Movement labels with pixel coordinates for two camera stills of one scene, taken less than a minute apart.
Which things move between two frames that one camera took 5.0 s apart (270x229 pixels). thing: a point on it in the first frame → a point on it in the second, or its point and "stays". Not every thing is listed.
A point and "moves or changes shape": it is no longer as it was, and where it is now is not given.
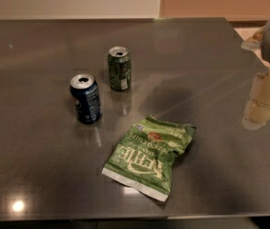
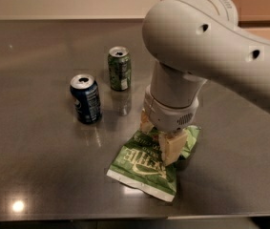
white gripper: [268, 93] → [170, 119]
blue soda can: [86, 93] stays
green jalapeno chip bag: [144, 158] moves or changes shape
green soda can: [119, 67] stays
